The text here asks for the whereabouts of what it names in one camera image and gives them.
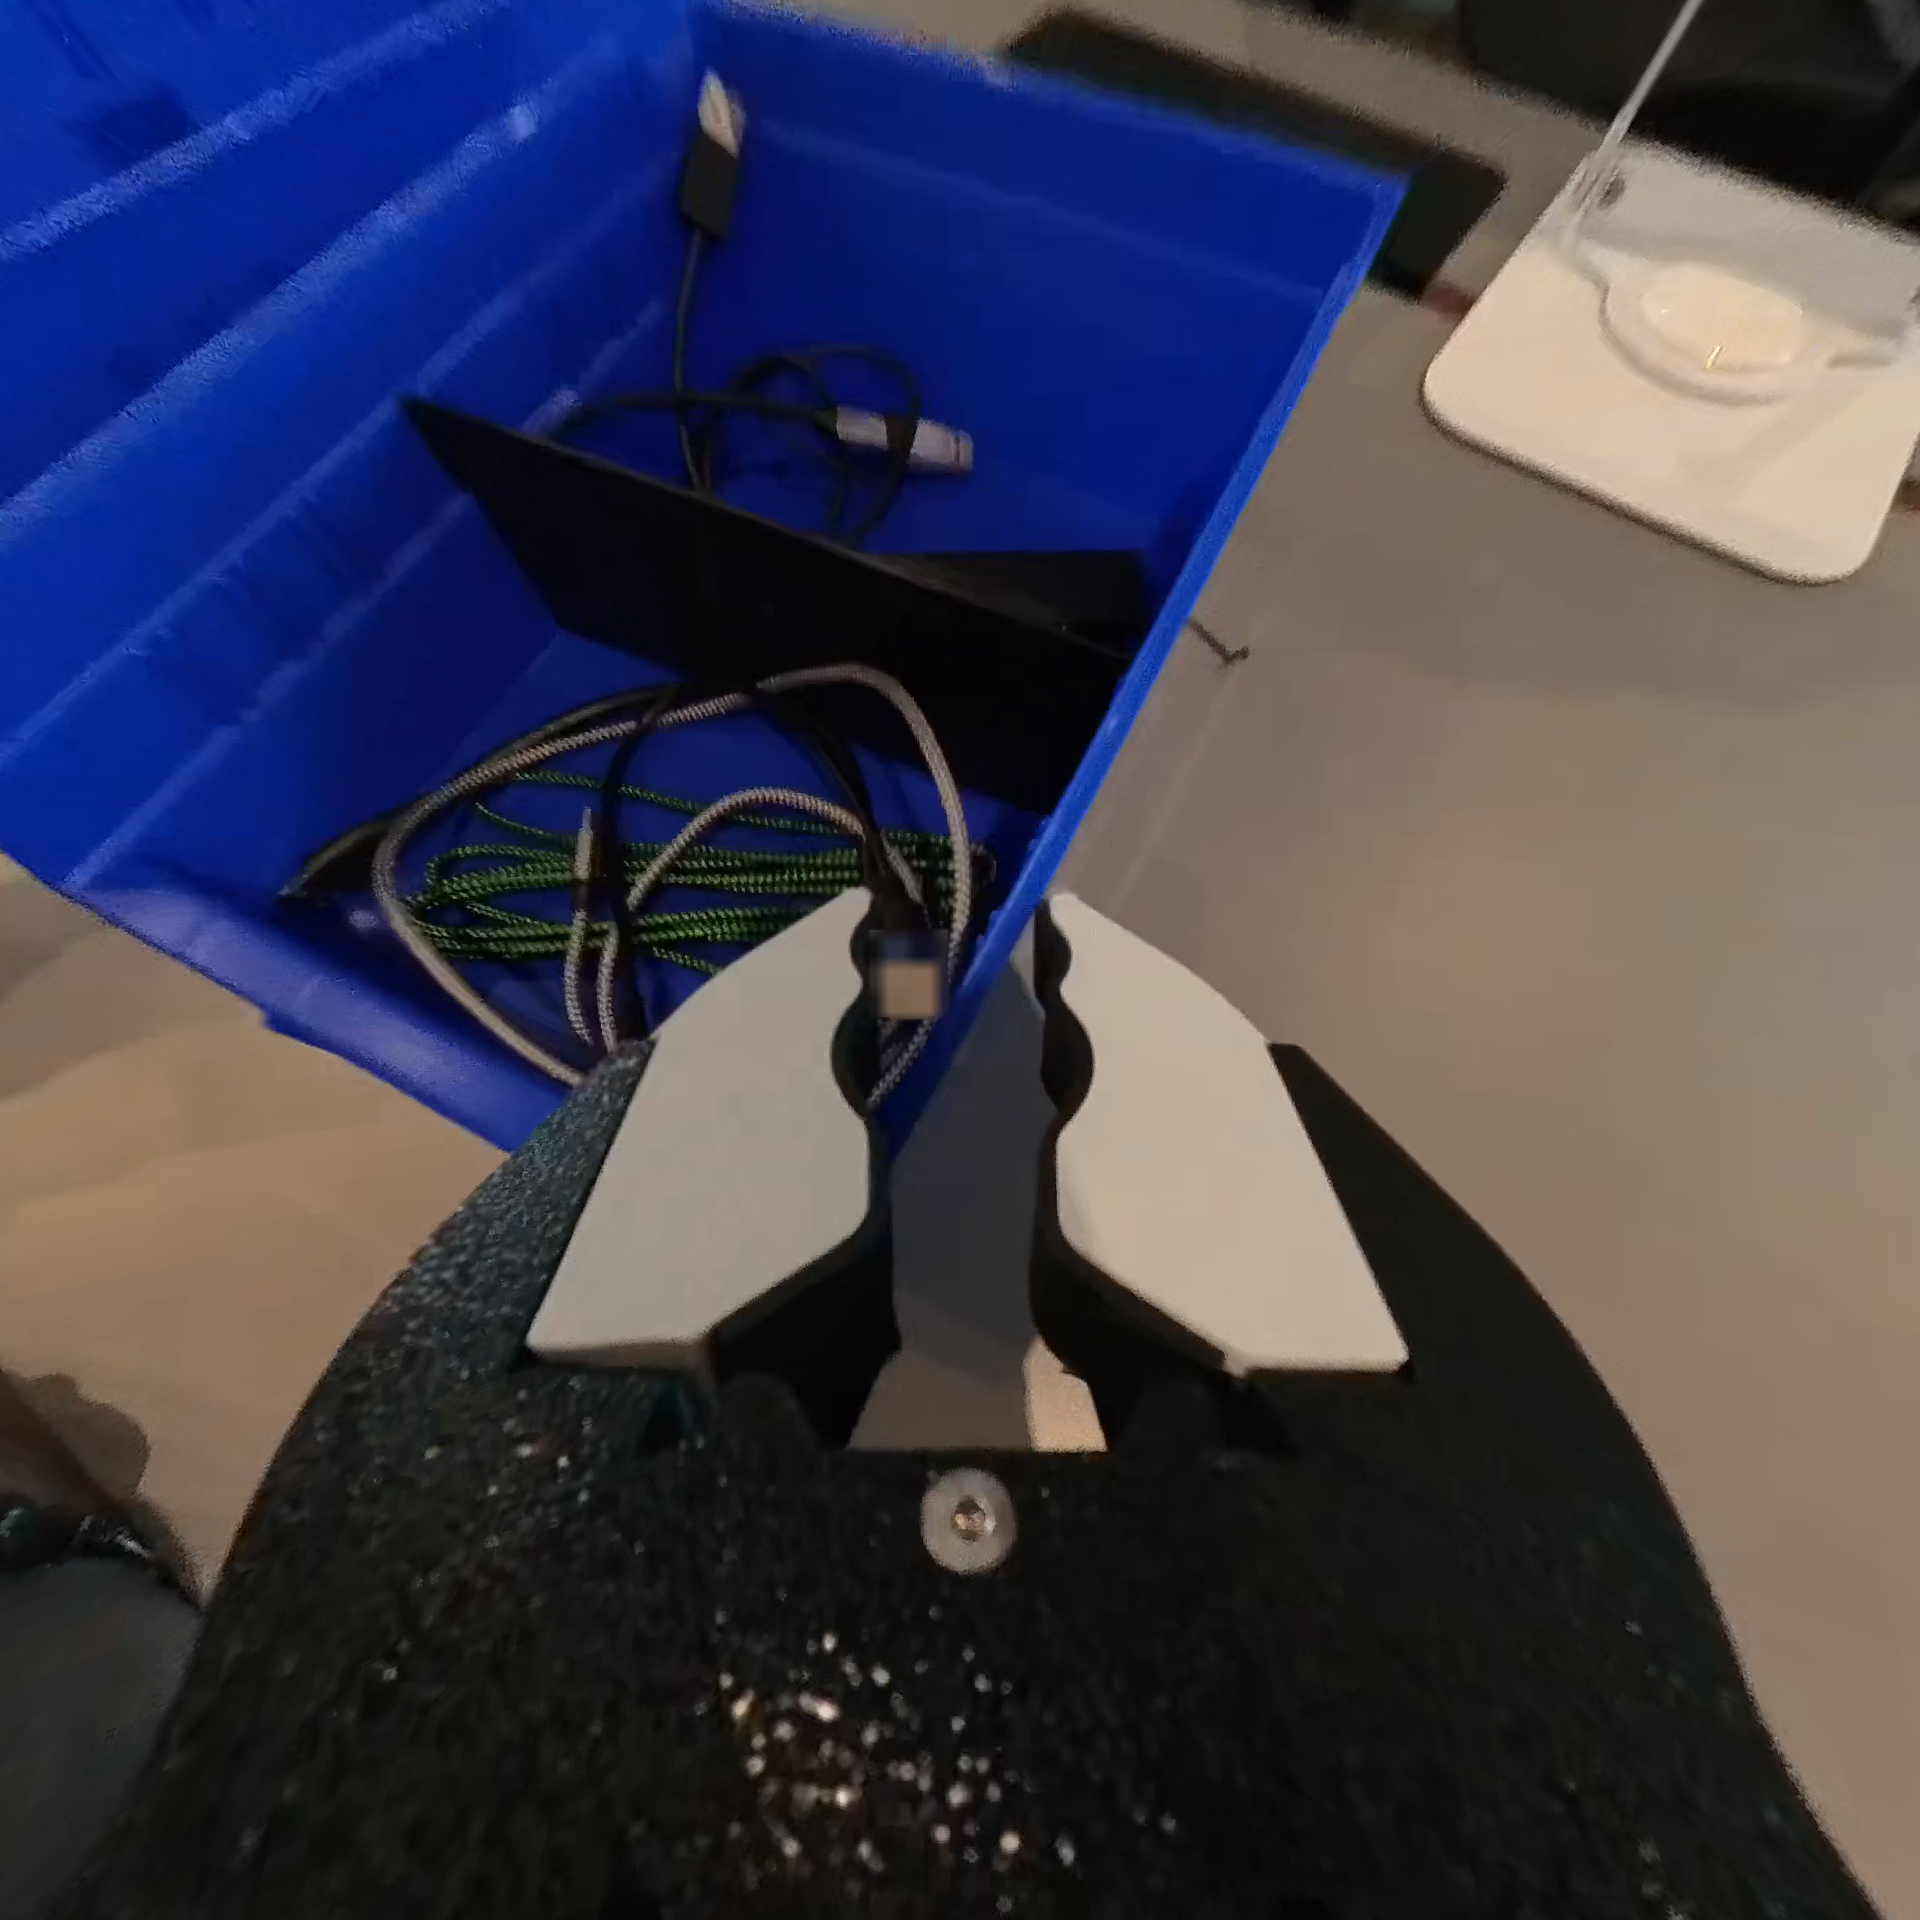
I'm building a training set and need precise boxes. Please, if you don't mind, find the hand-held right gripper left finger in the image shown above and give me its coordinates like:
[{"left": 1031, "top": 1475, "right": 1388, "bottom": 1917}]
[{"left": 526, "top": 884, "right": 906, "bottom": 1413}]

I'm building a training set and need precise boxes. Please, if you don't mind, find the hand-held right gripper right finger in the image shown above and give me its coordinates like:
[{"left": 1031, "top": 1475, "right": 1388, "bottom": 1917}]
[{"left": 1027, "top": 892, "right": 1413, "bottom": 1418}]

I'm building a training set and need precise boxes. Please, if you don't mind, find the grey braided usb cable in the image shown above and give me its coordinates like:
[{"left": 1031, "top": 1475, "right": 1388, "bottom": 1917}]
[{"left": 372, "top": 665, "right": 980, "bottom": 1102}]

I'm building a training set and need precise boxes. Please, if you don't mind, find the blue plastic bin with divider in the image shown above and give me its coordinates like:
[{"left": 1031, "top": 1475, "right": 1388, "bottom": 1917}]
[{"left": 0, "top": 0, "right": 1413, "bottom": 1157}]

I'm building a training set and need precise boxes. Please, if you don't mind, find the black bin divider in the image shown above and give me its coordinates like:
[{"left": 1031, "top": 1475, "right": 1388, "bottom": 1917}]
[{"left": 402, "top": 396, "right": 1159, "bottom": 824}]

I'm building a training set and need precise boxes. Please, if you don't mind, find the person's dark clothing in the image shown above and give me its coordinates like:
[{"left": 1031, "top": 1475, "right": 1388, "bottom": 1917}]
[{"left": 0, "top": 1350, "right": 209, "bottom": 1920}]

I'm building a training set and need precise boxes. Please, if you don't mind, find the white board stand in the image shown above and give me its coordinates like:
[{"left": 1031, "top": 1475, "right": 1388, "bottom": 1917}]
[{"left": 1424, "top": 0, "right": 1920, "bottom": 588}]

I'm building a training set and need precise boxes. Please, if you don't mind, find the black desk mat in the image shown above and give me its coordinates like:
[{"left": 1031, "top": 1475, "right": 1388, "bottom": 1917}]
[{"left": 1002, "top": 11, "right": 1509, "bottom": 297}]

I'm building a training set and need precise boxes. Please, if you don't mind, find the green braided cable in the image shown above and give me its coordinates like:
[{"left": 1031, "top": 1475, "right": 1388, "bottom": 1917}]
[{"left": 417, "top": 770, "right": 996, "bottom": 981}]

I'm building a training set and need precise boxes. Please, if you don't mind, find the black usb cable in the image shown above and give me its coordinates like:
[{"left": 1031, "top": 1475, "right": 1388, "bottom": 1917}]
[{"left": 538, "top": 66, "right": 980, "bottom": 551}]

